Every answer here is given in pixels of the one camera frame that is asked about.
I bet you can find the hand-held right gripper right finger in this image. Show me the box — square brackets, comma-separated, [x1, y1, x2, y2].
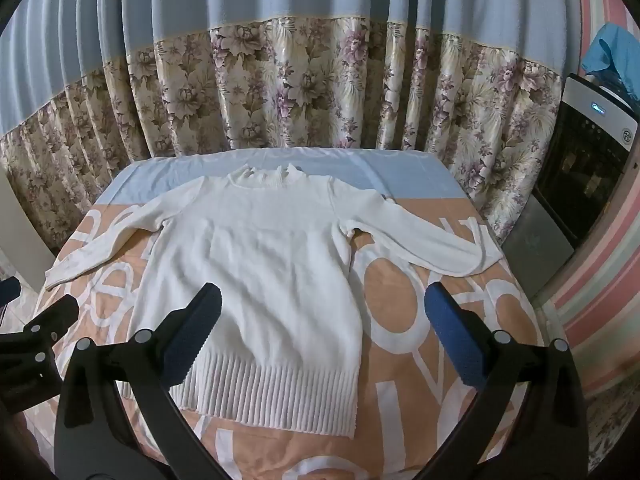
[420, 281, 588, 480]

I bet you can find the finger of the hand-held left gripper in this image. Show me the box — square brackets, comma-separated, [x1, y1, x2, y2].
[0, 277, 22, 307]
[22, 294, 81, 361]

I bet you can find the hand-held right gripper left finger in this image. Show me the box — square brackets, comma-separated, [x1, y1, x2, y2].
[54, 282, 236, 480]

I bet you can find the white knit sweater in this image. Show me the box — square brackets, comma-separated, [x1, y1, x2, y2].
[44, 162, 503, 438]

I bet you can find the orange and blue printed bedsheet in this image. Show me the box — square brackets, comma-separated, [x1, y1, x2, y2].
[27, 146, 548, 480]

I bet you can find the white cabinet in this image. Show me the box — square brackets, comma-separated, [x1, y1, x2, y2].
[0, 167, 47, 291]

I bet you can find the black and silver water dispenser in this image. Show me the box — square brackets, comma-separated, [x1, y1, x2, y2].
[502, 74, 640, 297]

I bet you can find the blue and floral curtain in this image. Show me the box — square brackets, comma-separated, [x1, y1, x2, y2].
[0, 0, 583, 256]

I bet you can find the blue cloth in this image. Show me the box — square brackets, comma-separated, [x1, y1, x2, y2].
[581, 22, 635, 77]

